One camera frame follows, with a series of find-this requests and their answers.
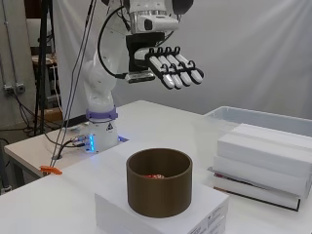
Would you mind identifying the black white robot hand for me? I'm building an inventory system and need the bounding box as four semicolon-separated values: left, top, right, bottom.
124;31;206;91

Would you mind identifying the silver red foil packet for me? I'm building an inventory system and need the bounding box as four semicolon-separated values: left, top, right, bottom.
141;173;167;180

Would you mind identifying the black tripod stand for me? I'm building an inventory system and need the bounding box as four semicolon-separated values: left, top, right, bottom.
33;0;55;137

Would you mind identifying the white hanging sheet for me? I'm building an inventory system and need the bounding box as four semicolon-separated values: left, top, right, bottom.
52;0;312;122

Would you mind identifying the brown cardboard box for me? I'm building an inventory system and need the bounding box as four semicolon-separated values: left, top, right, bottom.
40;106;64;125

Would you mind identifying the grey electrical junction box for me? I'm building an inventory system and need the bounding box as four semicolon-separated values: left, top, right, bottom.
3;82;26;97

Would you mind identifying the clear plastic storage box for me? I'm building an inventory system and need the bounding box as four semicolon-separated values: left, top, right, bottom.
194;105;312;174

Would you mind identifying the brown round tub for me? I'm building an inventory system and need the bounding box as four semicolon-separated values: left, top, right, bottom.
126;147;194;219

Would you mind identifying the orange clamp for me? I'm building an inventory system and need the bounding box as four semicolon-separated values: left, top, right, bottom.
39;165;63;176

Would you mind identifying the white flat box stand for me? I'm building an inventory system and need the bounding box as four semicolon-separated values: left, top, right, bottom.
94;175;230;234

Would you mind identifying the white book with black cover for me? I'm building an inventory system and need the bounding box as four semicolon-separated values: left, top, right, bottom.
208;167;302;213

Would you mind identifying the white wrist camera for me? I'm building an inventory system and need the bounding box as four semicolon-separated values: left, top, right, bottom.
134;13;180;34

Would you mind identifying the grey wall conduit pipe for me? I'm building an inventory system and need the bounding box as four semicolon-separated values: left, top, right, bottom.
1;0;18;86

